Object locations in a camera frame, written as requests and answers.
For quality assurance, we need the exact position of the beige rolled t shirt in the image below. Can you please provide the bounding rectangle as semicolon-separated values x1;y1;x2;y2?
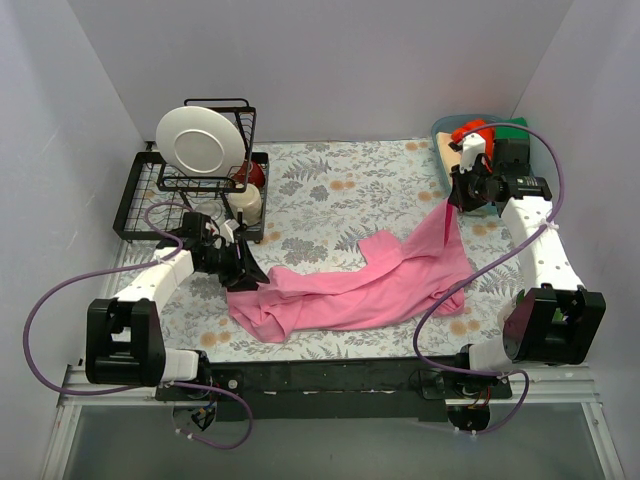
435;132;461;186

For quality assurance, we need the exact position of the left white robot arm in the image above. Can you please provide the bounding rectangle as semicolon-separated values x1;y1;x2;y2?
86;211;269;400

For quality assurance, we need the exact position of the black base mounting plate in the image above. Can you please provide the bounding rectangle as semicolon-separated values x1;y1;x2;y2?
155;357;512;422

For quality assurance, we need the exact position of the black wire dish rack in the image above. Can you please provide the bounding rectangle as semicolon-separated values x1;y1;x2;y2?
113;97;269;243

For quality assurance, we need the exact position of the clear blue plastic bin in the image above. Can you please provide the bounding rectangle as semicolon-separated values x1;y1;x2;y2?
430;113;531;217

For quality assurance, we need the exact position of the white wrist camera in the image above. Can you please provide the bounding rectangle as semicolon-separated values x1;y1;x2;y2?
448;133;486;173
205;219;246;245

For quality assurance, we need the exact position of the orange rolled t shirt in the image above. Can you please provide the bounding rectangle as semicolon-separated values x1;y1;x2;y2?
451;118;495;147

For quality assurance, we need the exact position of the pink t shirt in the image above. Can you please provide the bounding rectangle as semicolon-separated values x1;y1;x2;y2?
227;202;472;343

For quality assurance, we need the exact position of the green rolled t shirt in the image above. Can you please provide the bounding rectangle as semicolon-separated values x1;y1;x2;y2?
493;116;531;141

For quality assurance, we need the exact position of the white round plate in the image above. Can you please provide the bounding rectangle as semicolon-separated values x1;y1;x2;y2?
155;106;246;177

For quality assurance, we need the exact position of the floral green-inside mug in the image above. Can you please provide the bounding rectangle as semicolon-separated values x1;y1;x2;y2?
498;290;526;340

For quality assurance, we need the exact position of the floral patterned table mat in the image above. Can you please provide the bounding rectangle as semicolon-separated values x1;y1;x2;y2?
84;140;564;364

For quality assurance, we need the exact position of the cream ceramic cup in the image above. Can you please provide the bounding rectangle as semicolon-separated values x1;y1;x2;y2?
227;183;262;226

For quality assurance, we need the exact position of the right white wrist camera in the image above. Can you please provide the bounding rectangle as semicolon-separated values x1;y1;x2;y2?
448;133;486;173

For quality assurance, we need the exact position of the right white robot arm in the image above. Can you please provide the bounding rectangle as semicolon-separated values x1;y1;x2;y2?
449;133;606;398

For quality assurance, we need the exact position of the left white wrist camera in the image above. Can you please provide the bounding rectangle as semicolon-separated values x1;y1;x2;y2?
205;219;246;245

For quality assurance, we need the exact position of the aluminium frame rail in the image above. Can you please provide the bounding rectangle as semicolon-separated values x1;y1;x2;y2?
43;366;626;479

